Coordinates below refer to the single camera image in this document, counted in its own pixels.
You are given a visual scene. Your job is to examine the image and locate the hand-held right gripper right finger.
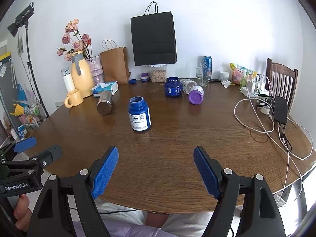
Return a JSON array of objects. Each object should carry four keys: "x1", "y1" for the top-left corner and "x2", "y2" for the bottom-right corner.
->
[{"x1": 193, "y1": 146, "x2": 287, "y2": 237}]

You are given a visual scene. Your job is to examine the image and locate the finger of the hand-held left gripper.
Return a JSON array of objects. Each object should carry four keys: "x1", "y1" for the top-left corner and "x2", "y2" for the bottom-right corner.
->
[
  {"x1": 24, "y1": 145, "x2": 63, "y2": 170},
  {"x1": 0, "y1": 137, "x2": 37, "y2": 162}
]

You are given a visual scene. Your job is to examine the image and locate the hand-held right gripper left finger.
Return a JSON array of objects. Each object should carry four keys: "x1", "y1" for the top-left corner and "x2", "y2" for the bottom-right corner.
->
[{"x1": 26, "y1": 146, "x2": 119, "y2": 237}]

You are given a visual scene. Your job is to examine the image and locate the stainless steel cup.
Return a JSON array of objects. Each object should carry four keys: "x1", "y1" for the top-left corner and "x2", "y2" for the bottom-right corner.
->
[{"x1": 96, "y1": 90, "x2": 113, "y2": 116}]

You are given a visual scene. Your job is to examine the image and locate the person's left hand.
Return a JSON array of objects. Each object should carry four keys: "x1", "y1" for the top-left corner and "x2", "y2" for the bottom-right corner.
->
[{"x1": 13, "y1": 194, "x2": 33, "y2": 233}]

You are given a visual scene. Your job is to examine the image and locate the cluttered storage rack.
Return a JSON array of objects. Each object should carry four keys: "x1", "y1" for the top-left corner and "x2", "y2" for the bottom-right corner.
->
[{"x1": 2, "y1": 99, "x2": 48, "y2": 144}]

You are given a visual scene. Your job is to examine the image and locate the person's white clothing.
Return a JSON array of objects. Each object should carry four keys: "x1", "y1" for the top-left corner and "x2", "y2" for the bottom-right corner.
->
[{"x1": 67, "y1": 199, "x2": 245, "y2": 237}]

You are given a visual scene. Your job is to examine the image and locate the yellow mug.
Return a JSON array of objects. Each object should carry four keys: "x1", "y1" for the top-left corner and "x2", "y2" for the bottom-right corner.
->
[{"x1": 64, "y1": 89, "x2": 85, "y2": 108}]

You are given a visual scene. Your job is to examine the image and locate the open blue plastic bottle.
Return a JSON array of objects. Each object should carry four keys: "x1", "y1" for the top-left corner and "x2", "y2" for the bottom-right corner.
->
[{"x1": 128, "y1": 96, "x2": 151, "y2": 132}]

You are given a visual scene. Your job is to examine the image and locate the white thermos bottle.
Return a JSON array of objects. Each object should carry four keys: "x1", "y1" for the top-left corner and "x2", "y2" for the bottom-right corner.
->
[{"x1": 61, "y1": 67, "x2": 76, "y2": 93}]

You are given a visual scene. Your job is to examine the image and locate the purple plastic bottle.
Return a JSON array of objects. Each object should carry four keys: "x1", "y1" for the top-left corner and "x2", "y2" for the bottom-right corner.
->
[{"x1": 188, "y1": 85, "x2": 204, "y2": 105}]

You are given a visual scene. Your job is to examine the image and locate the yellow thermos jug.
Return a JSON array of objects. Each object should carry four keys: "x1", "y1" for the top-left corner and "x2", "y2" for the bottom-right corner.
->
[{"x1": 71, "y1": 51, "x2": 95, "y2": 98}]

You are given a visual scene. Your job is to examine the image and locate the tissue box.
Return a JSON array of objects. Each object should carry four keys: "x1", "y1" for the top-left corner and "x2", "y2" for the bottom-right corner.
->
[{"x1": 90, "y1": 81, "x2": 119, "y2": 97}]

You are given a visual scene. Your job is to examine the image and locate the white power strip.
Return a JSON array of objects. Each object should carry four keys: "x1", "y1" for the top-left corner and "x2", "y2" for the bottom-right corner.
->
[{"x1": 241, "y1": 86, "x2": 270, "y2": 97}]

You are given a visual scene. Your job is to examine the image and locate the blue jar with lid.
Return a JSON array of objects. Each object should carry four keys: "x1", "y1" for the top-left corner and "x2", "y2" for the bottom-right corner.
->
[{"x1": 164, "y1": 77, "x2": 183, "y2": 98}]

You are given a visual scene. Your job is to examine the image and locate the clear plastic bottle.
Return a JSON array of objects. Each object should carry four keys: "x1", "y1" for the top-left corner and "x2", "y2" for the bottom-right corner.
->
[{"x1": 180, "y1": 78, "x2": 198, "y2": 91}]

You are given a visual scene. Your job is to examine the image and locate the drinking glass with water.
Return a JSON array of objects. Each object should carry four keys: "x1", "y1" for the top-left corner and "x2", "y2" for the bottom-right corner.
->
[{"x1": 196, "y1": 66, "x2": 210, "y2": 87}]

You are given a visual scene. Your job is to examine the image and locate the pink vase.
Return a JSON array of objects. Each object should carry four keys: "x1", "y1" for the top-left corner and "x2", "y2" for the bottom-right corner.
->
[{"x1": 87, "y1": 56, "x2": 105, "y2": 84}]

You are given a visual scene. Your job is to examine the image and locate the black power bank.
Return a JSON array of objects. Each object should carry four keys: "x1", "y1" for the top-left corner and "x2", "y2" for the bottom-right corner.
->
[{"x1": 274, "y1": 96, "x2": 289, "y2": 125}]

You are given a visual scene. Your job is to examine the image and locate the green spray bottle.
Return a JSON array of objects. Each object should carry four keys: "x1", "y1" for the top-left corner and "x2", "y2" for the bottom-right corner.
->
[{"x1": 239, "y1": 70, "x2": 247, "y2": 91}]

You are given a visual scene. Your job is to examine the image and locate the white charger plug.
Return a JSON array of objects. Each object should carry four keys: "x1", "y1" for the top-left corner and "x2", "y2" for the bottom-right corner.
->
[{"x1": 247, "y1": 73, "x2": 257, "y2": 92}]

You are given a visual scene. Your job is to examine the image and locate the pink and yellow snack packet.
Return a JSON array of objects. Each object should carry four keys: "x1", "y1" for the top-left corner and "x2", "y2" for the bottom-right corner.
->
[{"x1": 229, "y1": 63, "x2": 254, "y2": 85}]

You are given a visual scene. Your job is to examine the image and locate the brown paper bag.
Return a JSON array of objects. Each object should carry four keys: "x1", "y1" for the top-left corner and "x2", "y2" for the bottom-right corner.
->
[{"x1": 100, "y1": 39, "x2": 130, "y2": 85}]

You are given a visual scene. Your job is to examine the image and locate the clear container with grain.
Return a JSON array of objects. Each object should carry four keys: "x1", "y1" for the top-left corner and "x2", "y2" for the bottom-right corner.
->
[{"x1": 150, "y1": 64, "x2": 168, "y2": 83}]

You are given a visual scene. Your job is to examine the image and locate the blue drink can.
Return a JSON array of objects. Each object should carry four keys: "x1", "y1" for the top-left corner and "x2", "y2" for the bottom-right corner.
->
[{"x1": 202, "y1": 55, "x2": 212, "y2": 80}]

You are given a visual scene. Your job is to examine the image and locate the dried pink flowers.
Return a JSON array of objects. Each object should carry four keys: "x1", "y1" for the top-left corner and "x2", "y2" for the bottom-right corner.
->
[{"x1": 57, "y1": 19, "x2": 93, "y2": 61}]

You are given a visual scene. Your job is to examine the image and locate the wooden chair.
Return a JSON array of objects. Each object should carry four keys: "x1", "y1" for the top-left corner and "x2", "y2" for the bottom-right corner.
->
[{"x1": 266, "y1": 58, "x2": 299, "y2": 115}]

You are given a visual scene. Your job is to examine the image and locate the black paper bag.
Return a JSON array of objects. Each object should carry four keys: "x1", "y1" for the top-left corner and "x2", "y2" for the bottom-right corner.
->
[{"x1": 130, "y1": 1, "x2": 178, "y2": 66}]

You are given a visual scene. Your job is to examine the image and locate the white charging cable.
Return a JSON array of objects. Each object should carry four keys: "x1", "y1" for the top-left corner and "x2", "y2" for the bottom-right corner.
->
[{"x1": 233, "y1": 73, "x2": 315, "y2": 198}]

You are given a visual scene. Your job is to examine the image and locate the camera on tripod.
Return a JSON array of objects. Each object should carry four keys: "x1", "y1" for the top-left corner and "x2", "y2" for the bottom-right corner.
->
[{"x1": 7, "y1": 1, "x2": 50, "y2": 118}]

